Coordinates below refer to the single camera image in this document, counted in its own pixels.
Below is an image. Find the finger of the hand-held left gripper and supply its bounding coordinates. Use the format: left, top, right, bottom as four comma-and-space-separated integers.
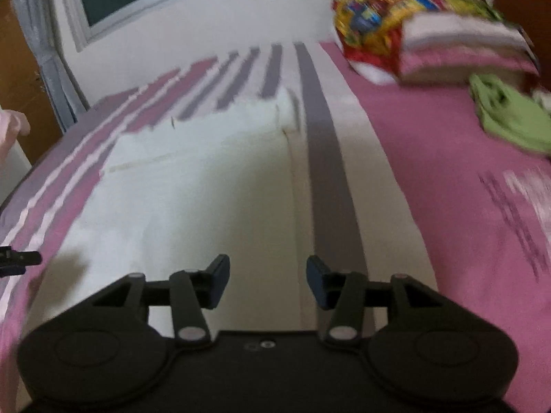
0, 247, 42, 276

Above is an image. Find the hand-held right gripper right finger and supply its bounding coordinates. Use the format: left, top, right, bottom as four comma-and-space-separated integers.
305, 255, 448, 347

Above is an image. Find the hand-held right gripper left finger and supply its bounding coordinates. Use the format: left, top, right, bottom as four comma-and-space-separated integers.
92, 254, 231, 347

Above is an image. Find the white long-sleeve shirt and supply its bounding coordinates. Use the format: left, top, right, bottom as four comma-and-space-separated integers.
26, 87, 308, 338

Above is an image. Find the pale pink cloth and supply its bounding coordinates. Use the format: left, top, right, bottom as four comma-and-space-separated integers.
0, 109, 31, 164

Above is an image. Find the brown wooden door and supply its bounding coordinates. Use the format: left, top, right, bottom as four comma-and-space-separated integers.
0, 0, 63, 168

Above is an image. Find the striped pink bed sheet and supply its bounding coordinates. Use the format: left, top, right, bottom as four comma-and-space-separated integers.
0, 41, 551, 413

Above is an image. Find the grey-blue curtain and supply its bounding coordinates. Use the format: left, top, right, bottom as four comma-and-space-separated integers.
9, 0, 91, 132

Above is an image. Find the green garment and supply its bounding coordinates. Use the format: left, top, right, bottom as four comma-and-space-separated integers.
468, 73, 551, 156

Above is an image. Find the colourful patterned quilt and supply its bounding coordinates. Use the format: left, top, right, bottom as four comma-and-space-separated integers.
331, 0, 504, 84

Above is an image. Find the pink and white pillow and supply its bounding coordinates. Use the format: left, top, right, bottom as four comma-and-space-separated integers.
398, 11, 541, 84

